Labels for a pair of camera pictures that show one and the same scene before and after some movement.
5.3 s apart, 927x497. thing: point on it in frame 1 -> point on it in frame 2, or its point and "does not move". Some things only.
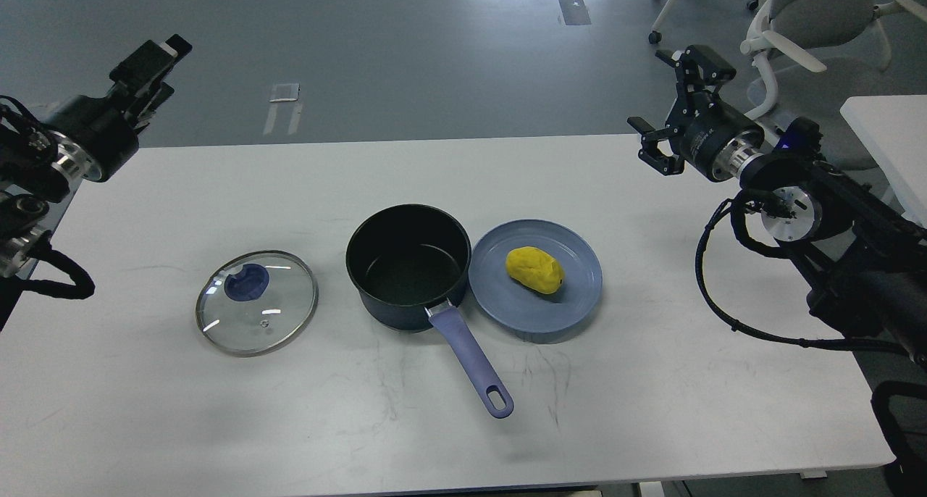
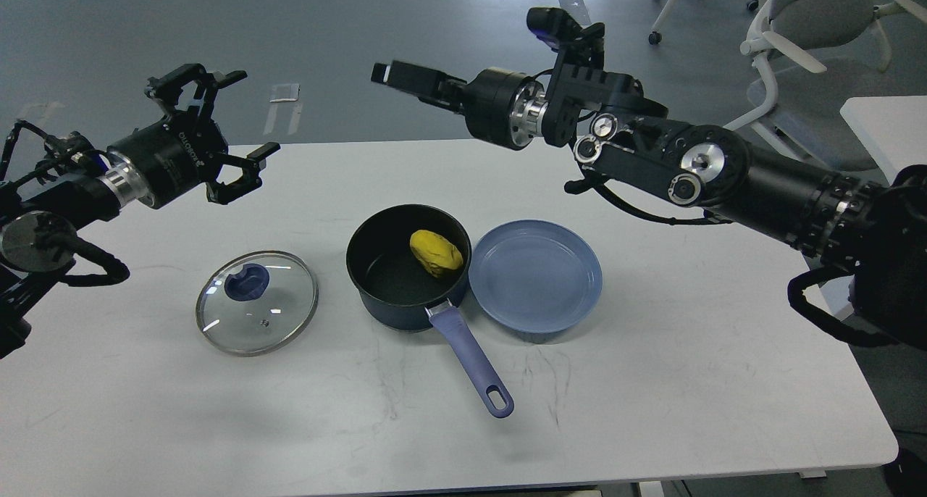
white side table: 894,129 does not move
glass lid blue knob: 248,284 does not move
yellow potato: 535,268 -> 435,253
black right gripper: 713,138 -> 501,106
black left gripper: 95,137 -> 156,161
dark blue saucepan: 410,264 does not move
